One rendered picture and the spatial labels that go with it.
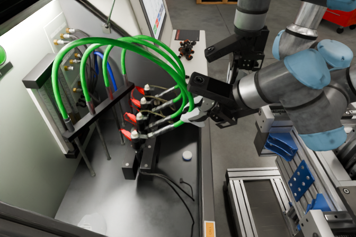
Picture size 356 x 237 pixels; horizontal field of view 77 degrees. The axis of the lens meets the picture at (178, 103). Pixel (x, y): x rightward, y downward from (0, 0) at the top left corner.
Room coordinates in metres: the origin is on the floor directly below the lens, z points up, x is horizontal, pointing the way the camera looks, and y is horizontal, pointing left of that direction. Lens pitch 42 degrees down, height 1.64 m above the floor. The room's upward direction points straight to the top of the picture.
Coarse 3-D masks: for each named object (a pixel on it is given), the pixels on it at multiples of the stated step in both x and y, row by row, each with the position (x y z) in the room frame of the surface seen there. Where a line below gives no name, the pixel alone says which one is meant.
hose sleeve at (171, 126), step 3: (165, 126) 0.45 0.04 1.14; (168, 126) 0.45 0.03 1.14; (171, 126) 0.44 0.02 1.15; (159, 129) 0.45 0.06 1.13; (162, 129) 0.45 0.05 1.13; (165, 129) 0.45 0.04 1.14; (168, 129) 0.44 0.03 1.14; (171, 129) 0.44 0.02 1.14; (153, 132) 0.45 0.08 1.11; (156, 132) 0.45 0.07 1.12; (159, 132) 0.45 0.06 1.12; (162, 132) 0.44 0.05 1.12; (165, 132) 0.44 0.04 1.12; (153, 135) 0.45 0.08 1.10; (156, 135) 0.45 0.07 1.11
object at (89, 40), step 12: (72, 48) 0.46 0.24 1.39; (132, 48) 0.45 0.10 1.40; (60, 60) 0.46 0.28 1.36; (156, 60) 0.45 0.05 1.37; (168, 72) 0.45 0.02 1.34; (180, 84) 0.45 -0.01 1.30; (60, 96) 0.47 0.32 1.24; (192, 96) 0.44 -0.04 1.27; (60, 108) 0.47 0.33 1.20; (192, 108) 0.44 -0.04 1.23; (180, 120) 0.45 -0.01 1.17
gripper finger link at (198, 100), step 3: (198, 96) 0.47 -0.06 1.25; (201, 96) 0.46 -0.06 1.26; (195, 99) 0.46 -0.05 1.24; (198, 99) 0.45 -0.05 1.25; (201, 99) 0.45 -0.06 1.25; (195, 102) 0.45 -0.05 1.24; (198, 102) 0.44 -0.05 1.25; (201, 102) 0.44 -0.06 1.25; (186, 105) 0.47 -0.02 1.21; (195, 105) 0.45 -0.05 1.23; (198, 105) 0.44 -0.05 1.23; (183, 108) 0.47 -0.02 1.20; (186, 108) 0.46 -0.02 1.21; (183, 111) 0.47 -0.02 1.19; (186, 111) 0.46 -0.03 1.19
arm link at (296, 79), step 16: (272, 64) 0.38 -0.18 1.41; (288, 64) 0.34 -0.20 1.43; (304, 64) 0.33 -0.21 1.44; (320, 64) 0.33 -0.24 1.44; (256, 80) 0.36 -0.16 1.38; (272, 80) 0.34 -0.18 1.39; (288, 80) 0.32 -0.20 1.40; (304, 80) 0.31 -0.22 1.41; (320, 80) 0.31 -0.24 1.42; (272, 96) 0.33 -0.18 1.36; (288, 96) 0.31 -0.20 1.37; (304, 96) 0.30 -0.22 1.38
